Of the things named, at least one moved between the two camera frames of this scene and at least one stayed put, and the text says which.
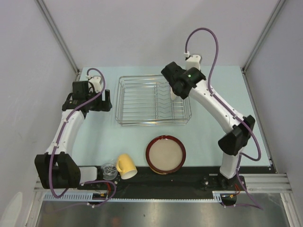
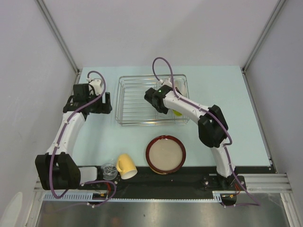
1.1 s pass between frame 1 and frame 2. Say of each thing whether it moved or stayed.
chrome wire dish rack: stayed
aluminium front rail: stayed
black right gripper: moved
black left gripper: stayed
